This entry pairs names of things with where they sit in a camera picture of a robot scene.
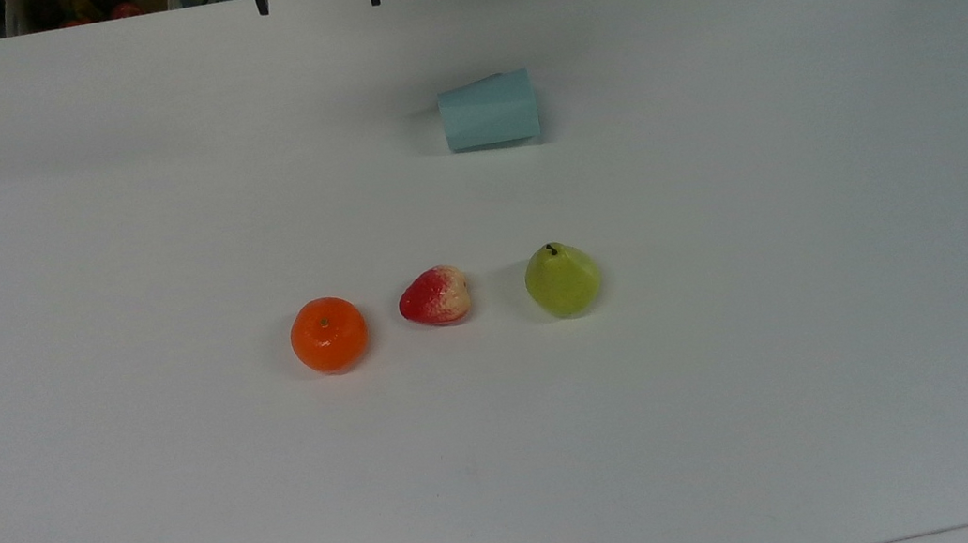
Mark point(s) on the light blue faceted mug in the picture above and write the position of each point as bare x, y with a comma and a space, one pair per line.
488, 112

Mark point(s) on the orange mandarin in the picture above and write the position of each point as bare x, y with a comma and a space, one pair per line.
329, 335

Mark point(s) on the box with fruit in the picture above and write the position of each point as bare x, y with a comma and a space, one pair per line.
82, 4

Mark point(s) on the red and cream strawberry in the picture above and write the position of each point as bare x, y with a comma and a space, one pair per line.
436, 297

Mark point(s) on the green pear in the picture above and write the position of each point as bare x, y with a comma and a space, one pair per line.
562, 281

